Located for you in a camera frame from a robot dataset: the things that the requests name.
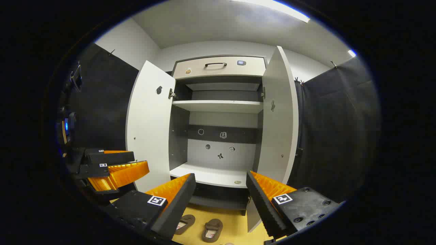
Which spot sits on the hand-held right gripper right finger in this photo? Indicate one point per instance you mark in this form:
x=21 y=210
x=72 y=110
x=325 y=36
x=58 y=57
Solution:
x=265 y=207

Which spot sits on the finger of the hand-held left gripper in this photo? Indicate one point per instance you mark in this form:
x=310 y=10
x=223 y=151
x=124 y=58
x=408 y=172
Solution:
x=112 y=157
x=119 y=174

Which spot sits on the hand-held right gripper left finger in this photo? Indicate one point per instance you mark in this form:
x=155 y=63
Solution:
x=177 y=207

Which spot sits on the brown fuzzy slipper shoe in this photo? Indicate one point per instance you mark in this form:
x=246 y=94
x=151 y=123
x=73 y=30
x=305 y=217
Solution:
x=213 y=229
x=186 y=223

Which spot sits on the white shoe cabinet door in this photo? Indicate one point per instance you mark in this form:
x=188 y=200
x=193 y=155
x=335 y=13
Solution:
x=277 y=129
x=150 y=129

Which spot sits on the white grey shoe cabinet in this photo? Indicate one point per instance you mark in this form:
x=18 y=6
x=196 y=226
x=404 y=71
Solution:
x=221 y=119

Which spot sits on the white cabinet shelf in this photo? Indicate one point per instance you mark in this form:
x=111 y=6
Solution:
x=218 y=106
x=211 y=175

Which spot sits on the metal door hinge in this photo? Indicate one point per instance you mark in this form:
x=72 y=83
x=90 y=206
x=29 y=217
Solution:
x=172 y=94
x=263 y=92

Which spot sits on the beige cabinet drawer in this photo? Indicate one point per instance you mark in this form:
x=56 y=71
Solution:
x=221 y=70

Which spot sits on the black backdrop cloth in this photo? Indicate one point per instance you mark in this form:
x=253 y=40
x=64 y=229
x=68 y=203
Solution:
x=102 y=102
x=337 y=129

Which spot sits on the black binder clip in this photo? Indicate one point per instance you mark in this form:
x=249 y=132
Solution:
x=333 y=64
x=111 y=52
x=298 y=80

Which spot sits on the small ceiling light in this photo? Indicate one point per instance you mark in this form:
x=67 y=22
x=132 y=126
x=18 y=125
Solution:
x=352 y=53

